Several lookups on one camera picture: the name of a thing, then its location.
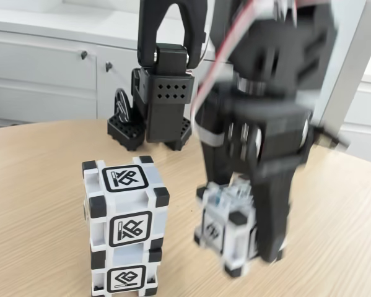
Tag white cube with zigzag glyph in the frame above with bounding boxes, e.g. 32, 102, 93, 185
193, 181, 266, 278

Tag grey metal post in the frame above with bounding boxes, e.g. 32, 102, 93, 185
312, 0, 371, 149

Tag white cabinet with drawers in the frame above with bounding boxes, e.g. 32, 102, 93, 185
0, 0, 239, 127

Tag white cube with arrowhead glyph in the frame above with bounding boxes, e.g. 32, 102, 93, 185
90, 246, 164, 295

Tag white cube with looped glyph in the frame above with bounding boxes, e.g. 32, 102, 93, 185
81, 156, 170, 251

